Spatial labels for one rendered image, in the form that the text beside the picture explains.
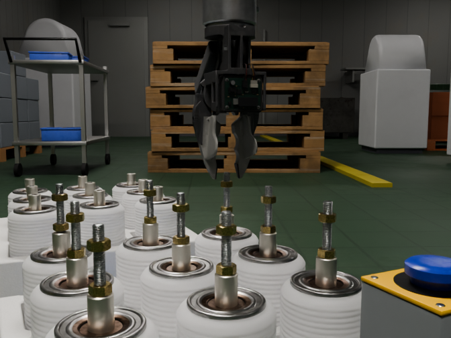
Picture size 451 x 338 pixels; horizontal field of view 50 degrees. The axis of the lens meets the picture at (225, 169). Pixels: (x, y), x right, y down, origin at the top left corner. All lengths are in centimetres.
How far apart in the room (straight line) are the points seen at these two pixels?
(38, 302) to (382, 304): 33
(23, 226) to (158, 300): 44
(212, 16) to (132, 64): 853
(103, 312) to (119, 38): 892
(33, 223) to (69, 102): 549
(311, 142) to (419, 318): 326
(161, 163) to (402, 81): 293
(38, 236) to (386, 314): 70
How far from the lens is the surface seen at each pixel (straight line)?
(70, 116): 638
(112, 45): 929
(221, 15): 67
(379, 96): 538
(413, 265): 36
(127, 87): 918
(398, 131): 546
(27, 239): 94
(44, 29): 661
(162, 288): 54
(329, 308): 50
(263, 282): 59
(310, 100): 354
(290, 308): 52
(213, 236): 71
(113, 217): 95
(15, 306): 71
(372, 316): 37
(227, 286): 46
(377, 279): 36
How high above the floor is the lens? 43
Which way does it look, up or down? 7 degrees down
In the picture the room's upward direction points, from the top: straight up
